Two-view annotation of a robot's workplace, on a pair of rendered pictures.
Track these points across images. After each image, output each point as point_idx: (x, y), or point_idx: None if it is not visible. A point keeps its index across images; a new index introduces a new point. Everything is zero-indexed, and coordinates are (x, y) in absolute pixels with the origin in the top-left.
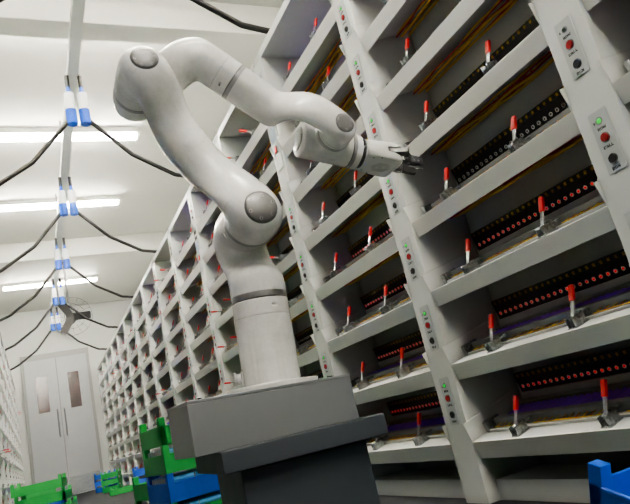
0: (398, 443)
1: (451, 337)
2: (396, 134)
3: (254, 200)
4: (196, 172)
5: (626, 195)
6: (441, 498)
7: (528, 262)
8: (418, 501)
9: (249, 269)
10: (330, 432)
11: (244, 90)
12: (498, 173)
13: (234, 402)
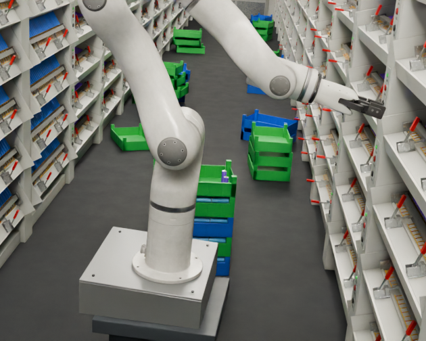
0: (348, 263)
1: (375, 248)
2: (414, 30)
3: (166, 146)
4: (135, 95)
5: None
6: (345, 330)
7: (399, 277)
8: (332, 319)
9: (162, 185)
10: (170, 333)
11: (200, 17)
12: (413, 189)
13: (111, 290)
